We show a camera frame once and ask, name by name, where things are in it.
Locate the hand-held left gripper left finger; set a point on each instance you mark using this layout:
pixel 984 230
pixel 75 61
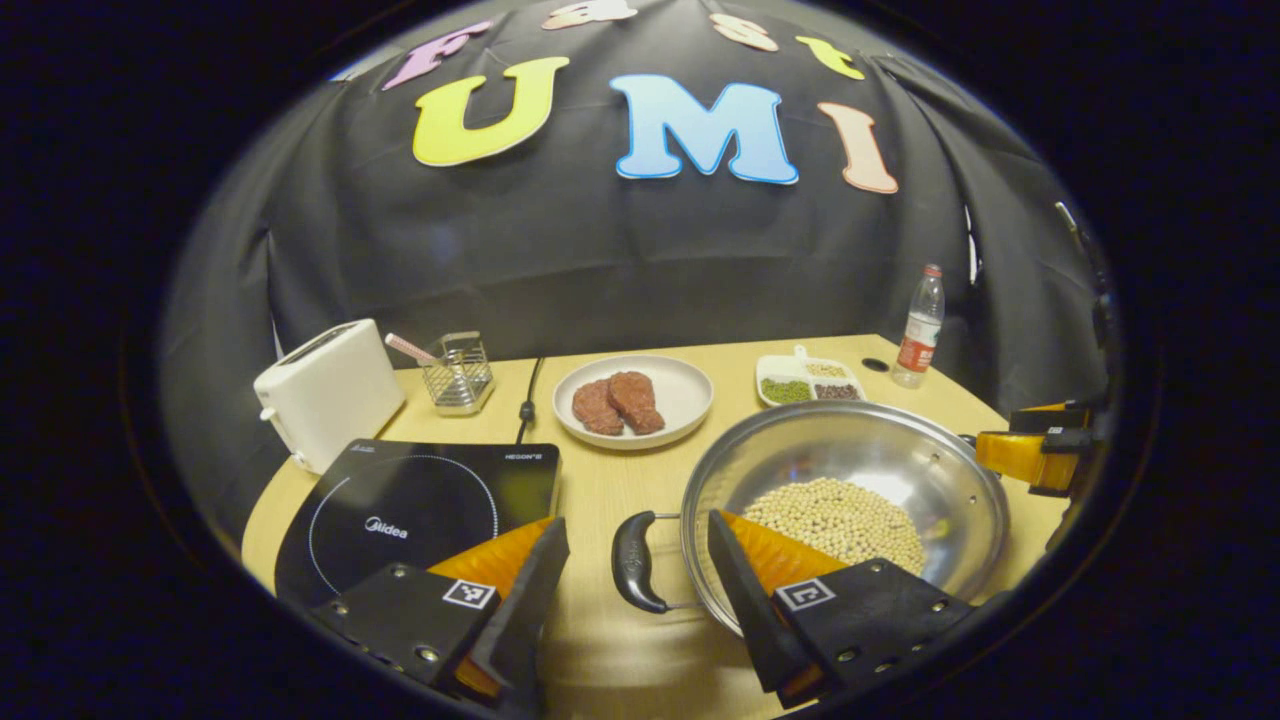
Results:
pixel 525 620

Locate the clear water bottle red label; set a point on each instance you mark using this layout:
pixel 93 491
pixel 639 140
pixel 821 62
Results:
pixel 918 335

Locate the white divided bean dish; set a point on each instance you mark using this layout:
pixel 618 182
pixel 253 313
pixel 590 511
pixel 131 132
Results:
pixel 790 375

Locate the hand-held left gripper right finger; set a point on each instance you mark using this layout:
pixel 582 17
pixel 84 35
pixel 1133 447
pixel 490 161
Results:
pixel 745 620

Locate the round white plate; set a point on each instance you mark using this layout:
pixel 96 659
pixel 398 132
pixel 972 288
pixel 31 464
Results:
pixel 685 395

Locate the brown meat steak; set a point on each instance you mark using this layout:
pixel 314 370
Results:
pixel 596 408
pixel 636 402

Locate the black induction cooktop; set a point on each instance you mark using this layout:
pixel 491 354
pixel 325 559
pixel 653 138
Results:
pixel 400 490

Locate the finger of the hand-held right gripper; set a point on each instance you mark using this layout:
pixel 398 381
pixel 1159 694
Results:
pixel 1050 415
pixel 1020 458

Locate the pile of soybeans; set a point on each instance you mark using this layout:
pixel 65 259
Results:
pixel 840 520

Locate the pink straw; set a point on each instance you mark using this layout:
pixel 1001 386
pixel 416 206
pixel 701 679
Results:
pixel 408 347

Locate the white toaster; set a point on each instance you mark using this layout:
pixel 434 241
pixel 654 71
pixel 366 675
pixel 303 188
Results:
pixel 330 395

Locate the black backdrop cloth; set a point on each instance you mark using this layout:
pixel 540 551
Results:
pixel 600 260

